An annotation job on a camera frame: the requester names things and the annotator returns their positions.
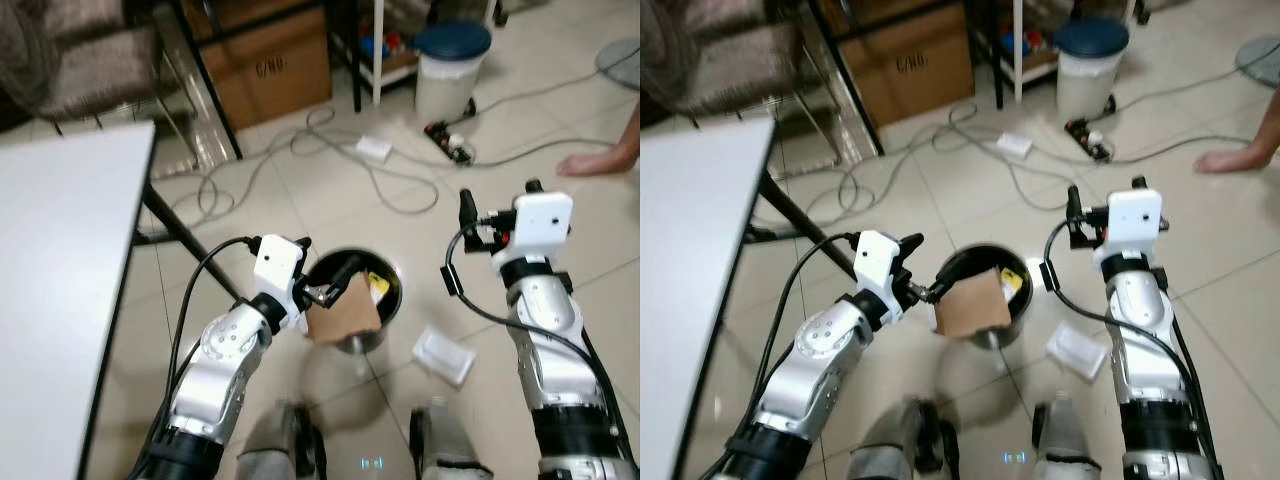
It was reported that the brown cardboard piece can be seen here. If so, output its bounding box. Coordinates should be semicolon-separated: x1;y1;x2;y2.
935;267;1013;339
305;272;383;346

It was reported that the black round rubbish bin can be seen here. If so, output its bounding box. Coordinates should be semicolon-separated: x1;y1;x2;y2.
935;243;1036;349
300;248;404;353

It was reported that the white bin with blue lid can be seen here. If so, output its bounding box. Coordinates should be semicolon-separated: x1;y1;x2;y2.
1052;17;1131;121
413;20;493;126

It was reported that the black power strip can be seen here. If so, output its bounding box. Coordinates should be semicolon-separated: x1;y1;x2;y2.
1064;117;1113;163
424;118;476;166

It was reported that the person's bare foot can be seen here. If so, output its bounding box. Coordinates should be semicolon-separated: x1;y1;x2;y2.
1193;100;1280;176
556;105;641;179

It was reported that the black table leg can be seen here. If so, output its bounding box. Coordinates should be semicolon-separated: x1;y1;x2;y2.
133;183;246;301
745;170;861;281

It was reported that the grey robot left leg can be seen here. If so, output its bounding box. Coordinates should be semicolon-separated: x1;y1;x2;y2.
855;398;961;480
235;400;326;480

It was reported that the grey robot leg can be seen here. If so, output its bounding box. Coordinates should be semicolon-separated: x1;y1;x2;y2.
235;400;326;480
1035;395;1106;480
410;398;491;480
855;398;961;480

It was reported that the grey round fan base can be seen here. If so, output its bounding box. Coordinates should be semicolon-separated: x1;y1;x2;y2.
596;38;641;81
1235;35;1280;86

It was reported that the grey robot right leg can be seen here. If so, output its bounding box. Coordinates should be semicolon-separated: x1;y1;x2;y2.
1035;395;1106;480
410;398;491;480

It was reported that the white table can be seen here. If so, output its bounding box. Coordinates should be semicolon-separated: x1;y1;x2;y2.
640;117;776;480
0;122;156;480

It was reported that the brown cardboard box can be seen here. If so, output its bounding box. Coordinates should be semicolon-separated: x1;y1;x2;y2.
185;0;333;131
822;0;976;128

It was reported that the brown upholstered chair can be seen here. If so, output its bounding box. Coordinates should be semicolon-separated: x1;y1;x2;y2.
640;0;861;166
0;0;231;171

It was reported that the grey looped floor cable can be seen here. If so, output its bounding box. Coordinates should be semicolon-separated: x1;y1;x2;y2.
800;100;1076;216
165;105;441;229

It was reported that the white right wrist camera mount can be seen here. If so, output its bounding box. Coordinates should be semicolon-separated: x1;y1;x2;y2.
1105;188;1167;263
512;190;575;263

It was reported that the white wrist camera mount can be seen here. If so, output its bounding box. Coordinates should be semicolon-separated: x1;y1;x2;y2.
1105;188;1167;263
855;230;906;323
253;236;307;331
512;190;575;263

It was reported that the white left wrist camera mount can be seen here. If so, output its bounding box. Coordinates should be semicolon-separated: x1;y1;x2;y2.
855;230;906;323
253;236;307;331

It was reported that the white rack post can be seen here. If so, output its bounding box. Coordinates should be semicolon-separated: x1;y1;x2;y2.
1012;0;1025;104
372;0;387;106

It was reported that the black metal rack frame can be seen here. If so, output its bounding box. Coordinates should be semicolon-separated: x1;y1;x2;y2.
150;0;366;161
805;0;1006;156

